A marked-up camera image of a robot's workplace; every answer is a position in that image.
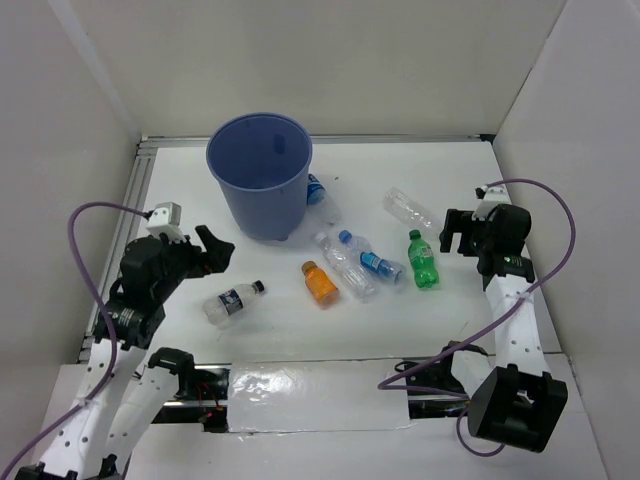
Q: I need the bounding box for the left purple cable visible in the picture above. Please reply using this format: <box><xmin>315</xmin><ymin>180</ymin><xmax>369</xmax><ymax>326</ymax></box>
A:
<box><xmin>0</xmin><ymin>201</ymin><xmax>151</xmax><ymax>480</ymax></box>

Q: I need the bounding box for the blue label bottle behind bin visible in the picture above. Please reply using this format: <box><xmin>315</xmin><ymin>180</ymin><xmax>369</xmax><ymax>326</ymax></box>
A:
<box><xmin>307</xmin><ymin>173</ymin><xmax>341</xmax><ymax>225</ymax></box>

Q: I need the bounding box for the left aluminium rail frame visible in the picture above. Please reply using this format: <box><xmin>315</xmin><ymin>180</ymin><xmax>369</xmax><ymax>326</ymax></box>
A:
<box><xmin>76</xmin><ymin>138</ymin><xmax>157</xmax><ymax>364</ymax></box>

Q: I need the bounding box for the orange juice bottle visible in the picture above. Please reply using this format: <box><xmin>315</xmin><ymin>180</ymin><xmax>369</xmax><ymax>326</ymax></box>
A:
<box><xmin>301</xmin><ymin>261</ymin><xmax>340</xmax><ymax>308</ymax></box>

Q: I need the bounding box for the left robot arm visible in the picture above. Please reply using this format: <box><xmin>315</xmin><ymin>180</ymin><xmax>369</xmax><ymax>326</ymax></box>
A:
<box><xmin>16</xmin><ymin>225</ymin><xmax>235</xmax><ymax>479</ymax></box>

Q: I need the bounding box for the clear bottle blue cap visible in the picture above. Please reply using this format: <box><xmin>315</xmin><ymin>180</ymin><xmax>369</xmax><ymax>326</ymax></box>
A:
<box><xmin>338</xmin><ymin>230</ymin><xmax>406</xmax><ymax>288</ymax></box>

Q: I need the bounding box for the clear bottle white cap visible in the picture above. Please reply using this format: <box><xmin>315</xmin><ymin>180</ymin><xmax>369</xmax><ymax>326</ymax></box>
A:
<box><xmin>314</xmin><ymin>232</ymin><xmax>377</xmax><ymax>302</ymax></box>

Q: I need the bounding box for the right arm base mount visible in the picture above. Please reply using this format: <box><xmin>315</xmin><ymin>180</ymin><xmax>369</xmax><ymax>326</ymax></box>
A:
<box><xmin>401</xmin><ymin>357</ymin><xmax>469</xmax><ymax>420</ymax></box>

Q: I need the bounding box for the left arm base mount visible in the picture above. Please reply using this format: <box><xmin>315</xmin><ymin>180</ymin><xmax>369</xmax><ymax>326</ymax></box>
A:
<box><xmin>152</xmin><ymin>364</ymin><xmax>231</xmax><ymax>434</ymax></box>

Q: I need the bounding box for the green soda bottle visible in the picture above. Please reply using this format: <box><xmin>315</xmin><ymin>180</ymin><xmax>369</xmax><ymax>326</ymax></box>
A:
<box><xmin>408</xmin><ymin>229</ymin><xmax>440</xmax><ymax>290</ymax></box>

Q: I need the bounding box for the blue plastic bin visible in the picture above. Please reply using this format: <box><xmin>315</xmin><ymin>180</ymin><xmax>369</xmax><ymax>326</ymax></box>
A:
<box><xmin>206</xmin><ymin>112</ymin><xmax>313</xmax><ymax>241</ymax></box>

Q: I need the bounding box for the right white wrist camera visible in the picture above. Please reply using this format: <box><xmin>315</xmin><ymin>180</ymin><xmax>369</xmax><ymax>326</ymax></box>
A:
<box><xmin>472</xmin><ymin>185</ymin><xmax>509</xmax><ymax>221</ymax></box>

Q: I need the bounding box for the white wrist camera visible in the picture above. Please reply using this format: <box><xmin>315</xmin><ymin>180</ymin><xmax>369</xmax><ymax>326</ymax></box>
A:
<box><xmin>472</xmin><ymin>185</ymin><xmax>509</xmax><ymax>221</ymax></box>
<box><xmin>146</xmin><ymin>202</ymin><xmax>186</xmax><ymax>243</ymax></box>

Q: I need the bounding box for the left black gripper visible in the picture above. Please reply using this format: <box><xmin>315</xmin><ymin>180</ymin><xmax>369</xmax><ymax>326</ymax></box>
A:
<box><xmin>154</xmin><ymin>224</ymin><xmax>235</xmax><ymax>301</ymax></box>

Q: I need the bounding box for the back aluminium rail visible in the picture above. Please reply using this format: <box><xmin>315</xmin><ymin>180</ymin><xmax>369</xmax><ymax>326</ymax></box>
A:
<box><xmin>139</xmin><ymin>134</ymin><xmax>496</xmax><ymax>148</ymax></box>

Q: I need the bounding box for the clear crushed bottle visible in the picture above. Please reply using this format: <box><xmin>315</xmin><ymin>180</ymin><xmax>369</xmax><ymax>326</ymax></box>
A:
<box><xmin>382</xmin><ymin>187</ymin><xmax>442</xmax><ymax>237</ymax></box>

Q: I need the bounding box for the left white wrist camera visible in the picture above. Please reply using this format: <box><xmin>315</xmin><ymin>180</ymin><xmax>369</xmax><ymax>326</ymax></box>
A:
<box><xmin>146</xmin><ymin>202</ymin><xmax>186</xmax><ymax>243</ymax></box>

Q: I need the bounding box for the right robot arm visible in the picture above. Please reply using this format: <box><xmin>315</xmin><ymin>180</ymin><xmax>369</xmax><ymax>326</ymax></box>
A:
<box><xmin>436</xmin><ymin>204</ymin><xmax>568</xmax><ymax>453</ymax></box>

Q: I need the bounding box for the clear bottle black cap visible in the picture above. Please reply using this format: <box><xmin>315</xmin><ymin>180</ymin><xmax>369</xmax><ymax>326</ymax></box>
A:
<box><xmin>203</xmin><ymin>280</ymin><xmax>265</xmax><ymax>328</ymax></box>

